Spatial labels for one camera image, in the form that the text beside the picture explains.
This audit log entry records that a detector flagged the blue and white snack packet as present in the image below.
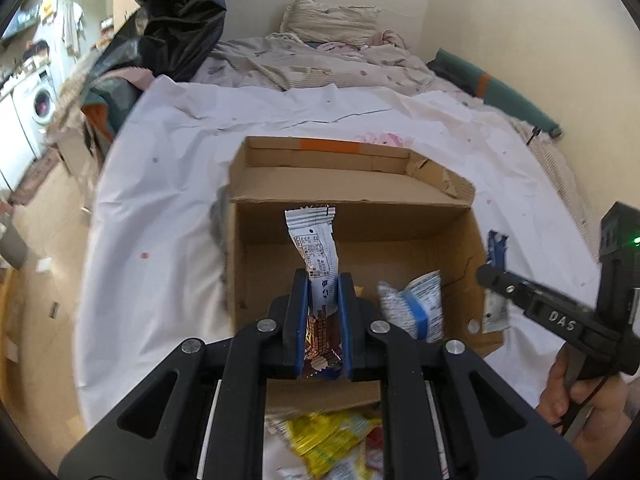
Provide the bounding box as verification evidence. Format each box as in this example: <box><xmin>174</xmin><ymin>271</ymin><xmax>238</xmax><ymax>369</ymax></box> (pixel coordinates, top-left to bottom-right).
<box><xmin>377</xmin><ymin>270</ymin><xmax>444</xmax><ymax>344</ymax></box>

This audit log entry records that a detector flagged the beige pillow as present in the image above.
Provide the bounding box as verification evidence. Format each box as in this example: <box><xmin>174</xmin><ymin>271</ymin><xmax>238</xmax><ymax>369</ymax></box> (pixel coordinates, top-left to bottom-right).
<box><xmin>279</xmin><ymin>0</ymin><xmax>382</xmax><ymax>47</ymax></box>

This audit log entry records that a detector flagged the cardboard box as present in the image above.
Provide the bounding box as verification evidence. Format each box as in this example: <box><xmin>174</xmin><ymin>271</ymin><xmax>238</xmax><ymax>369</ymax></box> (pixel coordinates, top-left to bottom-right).
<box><xmin>224</xmin><ymin>136</ymin><xmax>504</xmax><ymax>412</ymax></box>

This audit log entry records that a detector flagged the person's right hand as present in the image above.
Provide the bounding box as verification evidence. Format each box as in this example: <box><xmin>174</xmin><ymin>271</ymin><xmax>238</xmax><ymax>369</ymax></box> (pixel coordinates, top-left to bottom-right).
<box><xmin>537</xmin><ymin>346</ymin><xmax>630</xmax><ymax>477</ymax></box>

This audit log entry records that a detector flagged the flat cardboard piece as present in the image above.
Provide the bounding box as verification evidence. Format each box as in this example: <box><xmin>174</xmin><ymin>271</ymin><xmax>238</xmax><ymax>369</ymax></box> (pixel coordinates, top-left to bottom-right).
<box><xmin>56</xmin><ymin>129</ymin><xmax>97</xmax><ymax>177</ymax></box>

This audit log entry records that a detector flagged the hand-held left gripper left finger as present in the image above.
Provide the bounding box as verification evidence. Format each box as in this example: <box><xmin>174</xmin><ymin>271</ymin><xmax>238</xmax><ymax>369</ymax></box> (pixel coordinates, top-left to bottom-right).
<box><xmin>57</xmin><ymin>268</ymin><xmax>311</xmax><ymax>480</ymax></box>

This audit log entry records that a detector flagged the black plastic bag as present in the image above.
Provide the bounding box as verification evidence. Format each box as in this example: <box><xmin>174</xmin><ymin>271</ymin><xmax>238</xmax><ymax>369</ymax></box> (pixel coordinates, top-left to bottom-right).
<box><xmin>89</xmin><ymin>0</ymin><xmax>229</xmax><ymax>82</ymax></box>

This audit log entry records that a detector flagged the grey bin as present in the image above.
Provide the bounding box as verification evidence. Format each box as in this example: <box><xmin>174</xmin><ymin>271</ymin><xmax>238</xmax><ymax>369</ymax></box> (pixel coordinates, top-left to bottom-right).
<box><xmin>0</xmin><ymin>220</ymin><xmax>29</xmax><ymax>270</ymax></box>

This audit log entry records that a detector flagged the striped grey duvet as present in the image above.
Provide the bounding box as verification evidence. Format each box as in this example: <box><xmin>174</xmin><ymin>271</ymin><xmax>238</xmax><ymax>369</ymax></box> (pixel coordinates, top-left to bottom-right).
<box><xmin>192</xmin><ymin>30</ymin><xmax>477</xmax><ymax>99</ymax></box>

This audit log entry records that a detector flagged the slim blue and white packet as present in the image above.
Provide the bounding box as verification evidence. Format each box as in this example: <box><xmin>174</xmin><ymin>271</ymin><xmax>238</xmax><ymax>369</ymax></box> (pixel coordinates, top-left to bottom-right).
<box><xmin>481</xmin><ymin>230</ymin><xmax>512</xmax><ymax>335</ymax></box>

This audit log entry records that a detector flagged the yellow snack packet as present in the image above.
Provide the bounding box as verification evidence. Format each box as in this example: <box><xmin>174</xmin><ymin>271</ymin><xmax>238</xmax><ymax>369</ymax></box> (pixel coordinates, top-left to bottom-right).
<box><xmin>280</xmin><ymin>410</ymin><xmax>384</xmax><ymax>477</ymax></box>

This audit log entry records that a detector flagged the white washing machine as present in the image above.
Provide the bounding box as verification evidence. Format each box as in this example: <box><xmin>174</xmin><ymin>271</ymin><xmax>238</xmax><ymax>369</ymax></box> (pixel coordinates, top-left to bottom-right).
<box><xmin>12</xmin><ymin>66</ymin><xmax>59</xmax><ymax>157</ymax></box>

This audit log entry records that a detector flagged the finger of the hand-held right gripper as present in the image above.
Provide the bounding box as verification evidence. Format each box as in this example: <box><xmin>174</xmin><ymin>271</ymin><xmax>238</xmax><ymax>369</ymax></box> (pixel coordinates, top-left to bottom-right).
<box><xmin>475</xmin><ymin>264</ymin><xmax>622</xmax><ymax>362</ymax></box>

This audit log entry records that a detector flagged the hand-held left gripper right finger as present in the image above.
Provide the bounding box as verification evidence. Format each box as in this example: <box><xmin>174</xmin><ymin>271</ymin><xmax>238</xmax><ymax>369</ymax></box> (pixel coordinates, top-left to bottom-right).
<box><xmin>337</xmin><ymin>272</ymin><xmax>587</xmax><ymax>480</ymax></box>

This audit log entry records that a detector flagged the green rolled mat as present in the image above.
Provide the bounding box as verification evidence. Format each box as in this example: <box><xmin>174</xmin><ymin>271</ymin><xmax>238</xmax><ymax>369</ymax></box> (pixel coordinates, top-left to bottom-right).
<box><xmin>426</xmin><ymin>48</ymin><xmax>564</xmax><ymax>139</ymax></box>

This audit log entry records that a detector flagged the orange and teal cloth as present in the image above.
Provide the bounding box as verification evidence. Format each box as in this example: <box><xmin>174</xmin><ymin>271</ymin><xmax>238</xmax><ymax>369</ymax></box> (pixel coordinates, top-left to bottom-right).
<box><xmin>81</xmin><ymin>79</ymin><xmax>132</xmax><ymax>147</ymax></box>

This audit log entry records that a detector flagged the red and white snack packet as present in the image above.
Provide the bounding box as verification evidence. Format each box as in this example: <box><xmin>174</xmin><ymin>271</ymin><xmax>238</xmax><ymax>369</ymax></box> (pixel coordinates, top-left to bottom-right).
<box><xmin>361</xmin><ymin>425</ymin><xmax>387</xmax><ymax>468</ymax></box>

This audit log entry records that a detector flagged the white bed sheet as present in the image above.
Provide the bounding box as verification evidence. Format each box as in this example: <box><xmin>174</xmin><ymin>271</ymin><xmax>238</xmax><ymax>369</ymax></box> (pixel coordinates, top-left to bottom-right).
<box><xmin>75</xmin><ymin>75</ymin><xmax>603</xmax><ymax>428</ymax></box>

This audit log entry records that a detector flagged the grey and brown snack bar packet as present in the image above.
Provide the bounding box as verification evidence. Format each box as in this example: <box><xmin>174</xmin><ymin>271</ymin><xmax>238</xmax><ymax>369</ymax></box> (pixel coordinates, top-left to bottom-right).
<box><xmin>284</xmin><ymin>204</ymin><xmax>346</xmax><ymax>377</ymax></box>

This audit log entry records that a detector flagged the pink cloth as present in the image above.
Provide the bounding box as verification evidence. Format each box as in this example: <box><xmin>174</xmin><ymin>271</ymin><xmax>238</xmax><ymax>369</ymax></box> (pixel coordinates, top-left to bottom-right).
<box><xmin>366</xmin><ymin>29</ymin><xmax>412</xmax><ymax>52</ymax></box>

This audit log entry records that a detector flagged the black cable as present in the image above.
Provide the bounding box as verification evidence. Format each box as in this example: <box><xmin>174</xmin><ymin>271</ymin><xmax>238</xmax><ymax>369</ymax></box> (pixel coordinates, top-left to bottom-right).
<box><xmin>550</xmin><ymin>374</ymin><xmax>608</xmax><ymax>437</ymax></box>

